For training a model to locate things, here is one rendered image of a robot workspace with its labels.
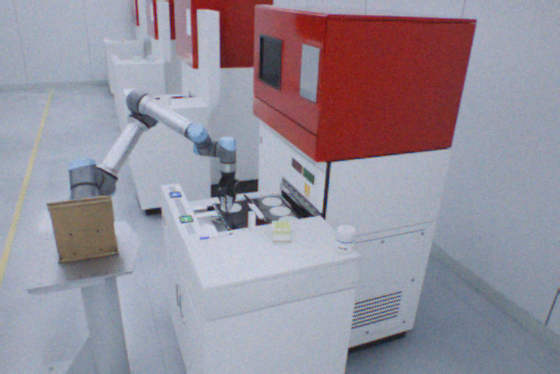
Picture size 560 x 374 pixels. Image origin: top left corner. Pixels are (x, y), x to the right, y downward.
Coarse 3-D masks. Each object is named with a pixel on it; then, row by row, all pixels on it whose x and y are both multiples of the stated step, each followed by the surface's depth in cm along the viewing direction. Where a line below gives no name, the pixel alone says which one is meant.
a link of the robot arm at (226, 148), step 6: (222, 138) 197; (228, 138) 197; (222, 144) 195; (228, 144) 194; (234, 144) 196; (216, 150) 196; (222, 150) 196; (228, 150) 195; (234, 150) 197; (222, 156) 197; (228, 156) 196; (234, 156) 198; (222, 162) 198; (228, 162) 198; (234, 162) 200
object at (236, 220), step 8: (240, 200) 223; (256, 200) 224; (248, 208) 215; (264, 208) 216; (288, 208) 217; (224, 216) 207; (232, 216) 207; (240, 216) 208; (256, 216) 208; (264, 216) 209; (272, 216) 209; (280, 216) 209; (296, 216) 210; (232, 224) 200; (240, 224) 201; (256, 224) 201; (264, 224) 202
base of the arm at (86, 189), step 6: (72, 186) 182; (78, 186) 181; (84, 186) 181; (90, 186) 182; (96, 186) 185; (72, 192) 181; (78, 192) 179; (84, 192) 179; (90, 192) 180; (96, 192) 183; (72, 198) 180; (78, 198) 177
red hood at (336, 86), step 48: (288, 48) 196; (336, 48) 168; (384, 48) 175; (432, 48) 184; (288, 96) 202; (336, 96) 176; (384, 96) 185; (432, 96) 195; (336, 144) 185; (384, 144) 195; (432, 144) 206
